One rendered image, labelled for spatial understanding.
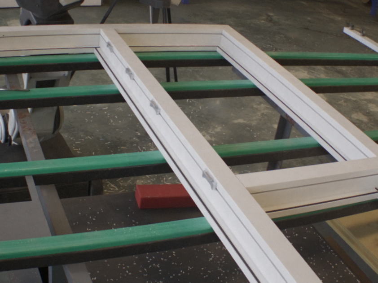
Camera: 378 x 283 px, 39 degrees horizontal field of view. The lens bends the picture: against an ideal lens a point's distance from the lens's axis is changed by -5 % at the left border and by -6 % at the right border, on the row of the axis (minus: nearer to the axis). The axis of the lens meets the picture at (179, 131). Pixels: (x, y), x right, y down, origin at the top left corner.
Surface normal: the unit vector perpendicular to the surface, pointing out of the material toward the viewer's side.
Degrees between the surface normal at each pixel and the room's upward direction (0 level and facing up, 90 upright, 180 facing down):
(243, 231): 90
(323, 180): 90
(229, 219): 90
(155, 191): 0
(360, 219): 0
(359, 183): 90
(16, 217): 0
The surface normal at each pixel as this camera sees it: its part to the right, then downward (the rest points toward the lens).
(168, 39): 0.38, 0.49
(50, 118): 0.40, 0.67
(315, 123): -0.92, 0.07
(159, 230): 0.15, -0.87
